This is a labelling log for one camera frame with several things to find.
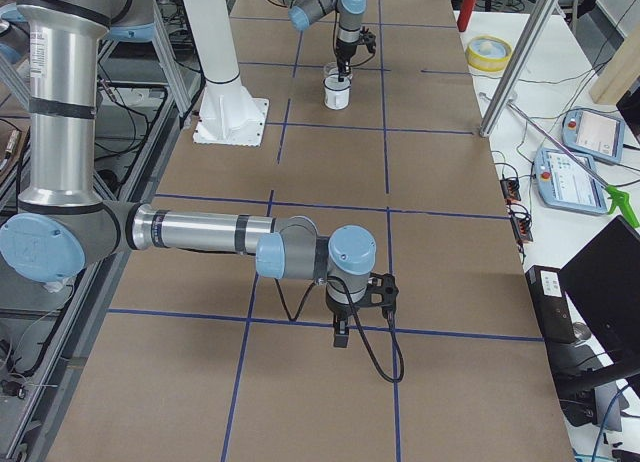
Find white enamel cup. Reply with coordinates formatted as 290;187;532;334
323;77;351;110

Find clear plastic funnel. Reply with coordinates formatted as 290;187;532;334
323;61;353;90

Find red cylinder tube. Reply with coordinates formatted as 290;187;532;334
457;0;477;32

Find orange black adapter upper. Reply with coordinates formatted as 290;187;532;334
500;177;521;202

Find orange black adapter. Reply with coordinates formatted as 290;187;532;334
500;177;521;202
510;213;533;244

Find orange black adapter lower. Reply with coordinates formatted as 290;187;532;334
510;213;533;244

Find black desktop computer box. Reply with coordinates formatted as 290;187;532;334
525;265;576;344

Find near teach pendant tablet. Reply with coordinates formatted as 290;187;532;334
534;147;608;215

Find teach pendant tablet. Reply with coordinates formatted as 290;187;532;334
534;147;608;215
562;108;625;165

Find far teach pendant tablet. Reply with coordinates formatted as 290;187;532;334
562;108;625;165

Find black computer monitor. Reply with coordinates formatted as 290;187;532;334
556;216;639;397

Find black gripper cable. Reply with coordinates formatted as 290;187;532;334
273;275;405;383

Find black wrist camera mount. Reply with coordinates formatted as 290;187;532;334
364;273;399;321

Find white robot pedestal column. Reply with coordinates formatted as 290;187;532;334
183;0;269;147

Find aluminium frame post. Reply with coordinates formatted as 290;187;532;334
479;0;559;137

